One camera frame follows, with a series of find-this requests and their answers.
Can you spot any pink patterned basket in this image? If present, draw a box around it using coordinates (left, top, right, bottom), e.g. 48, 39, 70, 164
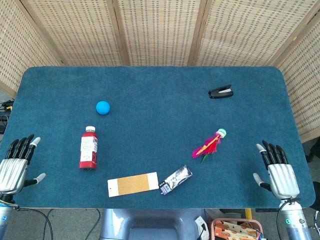
210, 217, 264, 240

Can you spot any woven bamboo folding screen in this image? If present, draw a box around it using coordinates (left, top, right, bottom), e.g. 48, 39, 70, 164
0, 0, 320, 143

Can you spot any white power strip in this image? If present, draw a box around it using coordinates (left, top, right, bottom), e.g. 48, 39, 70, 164
194, 216, 210, 240

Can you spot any black stapler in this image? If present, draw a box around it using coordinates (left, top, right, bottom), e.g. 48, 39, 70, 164
207, 84, 234, 100

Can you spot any blue-grey robot torso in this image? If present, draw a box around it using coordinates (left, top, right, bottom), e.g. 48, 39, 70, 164
99, 208, 208, 240

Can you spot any white card with cork panel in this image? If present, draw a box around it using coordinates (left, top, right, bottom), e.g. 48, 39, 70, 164
107, 171, 160, 198

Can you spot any red drink bottle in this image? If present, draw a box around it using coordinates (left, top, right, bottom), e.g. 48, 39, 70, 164
79, 125, 99, 170

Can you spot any blue felt table mat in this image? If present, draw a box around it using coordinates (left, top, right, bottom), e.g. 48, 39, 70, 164
0, 65, 316, 209

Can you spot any pink feather shuttlecock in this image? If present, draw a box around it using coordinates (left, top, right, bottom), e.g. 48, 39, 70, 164
191, 128, 228, 165

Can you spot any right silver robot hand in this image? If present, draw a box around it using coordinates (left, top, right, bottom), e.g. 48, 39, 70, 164
252, 140, 301, 200

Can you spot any black electronics pile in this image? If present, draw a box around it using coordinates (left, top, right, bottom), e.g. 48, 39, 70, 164
0, 99, 15, 135

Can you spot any silver foil packet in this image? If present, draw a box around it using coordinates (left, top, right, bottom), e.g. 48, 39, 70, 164
158, 164, 194, 196

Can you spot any blue ball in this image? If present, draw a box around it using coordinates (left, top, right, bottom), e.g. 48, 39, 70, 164
95, 100, 111, 116

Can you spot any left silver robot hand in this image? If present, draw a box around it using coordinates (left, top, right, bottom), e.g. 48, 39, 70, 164
0, 134, 47, 195

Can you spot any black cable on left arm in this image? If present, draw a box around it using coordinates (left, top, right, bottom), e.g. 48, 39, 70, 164
12, 204, 55, 240

